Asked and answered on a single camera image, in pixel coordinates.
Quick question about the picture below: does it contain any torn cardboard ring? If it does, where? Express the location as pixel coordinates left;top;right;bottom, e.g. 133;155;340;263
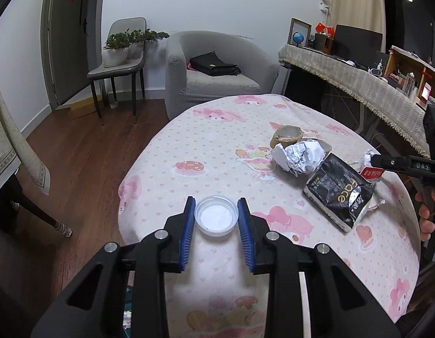
270;126;305;147

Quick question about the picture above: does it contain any grey door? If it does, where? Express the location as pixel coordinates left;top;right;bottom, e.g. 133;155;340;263
42;0;106;111

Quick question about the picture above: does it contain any blue trash bin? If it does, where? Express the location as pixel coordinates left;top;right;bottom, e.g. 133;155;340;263
122;278;137;332

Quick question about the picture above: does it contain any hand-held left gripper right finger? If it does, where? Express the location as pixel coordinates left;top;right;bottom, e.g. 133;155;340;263
237;197;403;338

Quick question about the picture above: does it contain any black glossy packet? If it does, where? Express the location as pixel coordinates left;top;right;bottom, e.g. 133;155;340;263
302;153;375;233

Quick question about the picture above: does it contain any white plastic lid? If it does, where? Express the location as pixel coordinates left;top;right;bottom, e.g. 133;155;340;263
194;195;239;238

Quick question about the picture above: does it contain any red paper box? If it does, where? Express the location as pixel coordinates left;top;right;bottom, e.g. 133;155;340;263
316;22;336;37

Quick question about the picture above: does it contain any beige fringed desk cloth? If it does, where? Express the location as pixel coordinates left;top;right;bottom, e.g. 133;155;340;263
278;44;431;157

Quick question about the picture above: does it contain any picture frame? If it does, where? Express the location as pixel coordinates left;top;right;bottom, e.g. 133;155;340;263
287;17;312;48

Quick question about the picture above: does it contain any beige curtain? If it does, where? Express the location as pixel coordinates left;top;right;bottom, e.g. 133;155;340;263
326;0;386;55

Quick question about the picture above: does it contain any grey armchair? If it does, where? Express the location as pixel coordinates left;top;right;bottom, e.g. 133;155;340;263
165;30;281;120

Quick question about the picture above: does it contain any pink printed tablecloth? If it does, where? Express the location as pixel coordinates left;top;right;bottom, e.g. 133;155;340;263
118;93;420;338

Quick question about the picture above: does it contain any person's right hand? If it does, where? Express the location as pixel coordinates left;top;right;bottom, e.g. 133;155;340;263
415;188;435;243

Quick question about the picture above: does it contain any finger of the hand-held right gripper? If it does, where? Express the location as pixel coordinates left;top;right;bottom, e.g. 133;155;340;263
370;153;413;174

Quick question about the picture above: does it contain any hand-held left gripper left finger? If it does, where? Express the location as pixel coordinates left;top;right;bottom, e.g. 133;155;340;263
30;196;197;338

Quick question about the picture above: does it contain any crumpled white paper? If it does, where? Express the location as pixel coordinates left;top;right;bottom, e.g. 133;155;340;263
271;139;325;177

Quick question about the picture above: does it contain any dark wooden table leg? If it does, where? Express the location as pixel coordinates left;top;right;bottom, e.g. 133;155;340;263
0;174;73;238

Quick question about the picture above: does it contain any black monitor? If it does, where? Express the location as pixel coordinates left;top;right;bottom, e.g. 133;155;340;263
333;25;383;64

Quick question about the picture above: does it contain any black bag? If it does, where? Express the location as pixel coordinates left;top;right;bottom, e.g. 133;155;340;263
189;51;242;77

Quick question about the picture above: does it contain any grey dining chair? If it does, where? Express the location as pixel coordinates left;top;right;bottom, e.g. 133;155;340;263
87;17;148;126

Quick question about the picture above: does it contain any beige patterned tablecloth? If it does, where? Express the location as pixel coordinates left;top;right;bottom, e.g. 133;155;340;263
0;70;51;196

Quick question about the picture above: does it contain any wooden desk shelf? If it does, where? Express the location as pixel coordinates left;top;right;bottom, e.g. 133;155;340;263
384;45;435;111

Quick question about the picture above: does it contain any flat cardboard box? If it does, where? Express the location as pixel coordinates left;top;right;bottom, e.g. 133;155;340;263
68;98;106;119

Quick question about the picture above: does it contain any potted green plant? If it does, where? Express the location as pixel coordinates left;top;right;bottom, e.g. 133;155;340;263
128;29;171;60
102;32;132;67

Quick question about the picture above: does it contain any red and white packet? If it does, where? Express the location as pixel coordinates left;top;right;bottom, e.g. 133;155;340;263
360;150;385;184

